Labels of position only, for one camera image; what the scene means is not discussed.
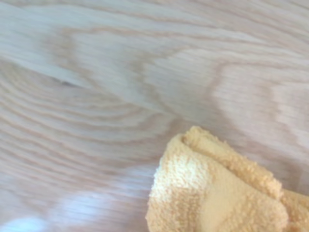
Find orange terry cloth towel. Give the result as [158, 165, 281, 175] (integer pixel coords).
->
[145, 125, 309, 232]

